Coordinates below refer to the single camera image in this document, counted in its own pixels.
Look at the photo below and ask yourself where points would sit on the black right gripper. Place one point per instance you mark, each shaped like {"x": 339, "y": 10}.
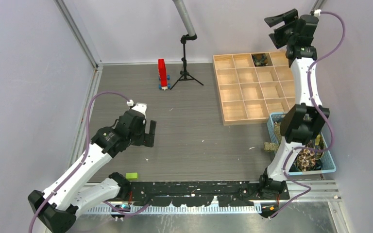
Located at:
{"x": 286, "y": 17}

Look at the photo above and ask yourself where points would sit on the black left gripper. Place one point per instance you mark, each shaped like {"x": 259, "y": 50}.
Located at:
{"x": 146, "y": 138}

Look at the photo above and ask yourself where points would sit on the blue orange green tie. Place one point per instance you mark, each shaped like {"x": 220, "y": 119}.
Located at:
{"x": 260, "y": 59}

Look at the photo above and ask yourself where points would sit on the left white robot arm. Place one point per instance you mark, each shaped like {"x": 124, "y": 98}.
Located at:
{"x": 80, "y": 177}

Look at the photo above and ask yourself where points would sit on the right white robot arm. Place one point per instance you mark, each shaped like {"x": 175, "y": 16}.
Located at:
{"x": 305, "y": 120}

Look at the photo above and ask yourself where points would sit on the lime green block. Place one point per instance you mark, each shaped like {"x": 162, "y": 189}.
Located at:
{"x": 132, "y": 176}

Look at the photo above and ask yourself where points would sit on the red toy block truck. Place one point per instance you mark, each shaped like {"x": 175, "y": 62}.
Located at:
{"x": 163, "y": 76}

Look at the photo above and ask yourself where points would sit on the black tripod stand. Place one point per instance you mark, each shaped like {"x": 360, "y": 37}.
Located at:
{"x": 184, "y": 74}

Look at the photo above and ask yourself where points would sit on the wooden compartment tray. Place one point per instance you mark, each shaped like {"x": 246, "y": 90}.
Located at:
{"x": 249, "y": 94}

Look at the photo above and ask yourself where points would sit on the grey pole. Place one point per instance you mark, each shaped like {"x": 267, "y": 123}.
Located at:
{"x": 183, "y": 13}

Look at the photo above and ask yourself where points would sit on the blue tie yellow leaves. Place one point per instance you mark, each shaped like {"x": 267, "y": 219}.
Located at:
{"x": 317, "y": 141}

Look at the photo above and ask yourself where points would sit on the green vine pattern tie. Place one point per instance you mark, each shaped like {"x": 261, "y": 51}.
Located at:
{"x": 273, "y": 146}

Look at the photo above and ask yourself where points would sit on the brown floral black tie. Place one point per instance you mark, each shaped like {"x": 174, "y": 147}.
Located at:
{"x": 308, "y": 160}

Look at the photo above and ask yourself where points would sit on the light blue plastic basket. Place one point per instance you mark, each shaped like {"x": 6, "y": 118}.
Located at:
{"x": 328, "y": 165}

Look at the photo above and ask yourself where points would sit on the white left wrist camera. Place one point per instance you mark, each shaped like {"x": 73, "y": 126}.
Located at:
{"x": 140, "y": 107}

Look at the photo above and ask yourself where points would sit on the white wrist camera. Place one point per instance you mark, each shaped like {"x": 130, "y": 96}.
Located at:
{"x": 140, "y": 107}
{"x": 317, "y": 13}

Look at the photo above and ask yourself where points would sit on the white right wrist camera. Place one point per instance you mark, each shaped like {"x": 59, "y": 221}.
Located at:
{"x": 317, "y": 13}

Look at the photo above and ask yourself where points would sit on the aluminium front rail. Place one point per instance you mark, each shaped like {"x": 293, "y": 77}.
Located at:
{"x": 300, "y": 192}

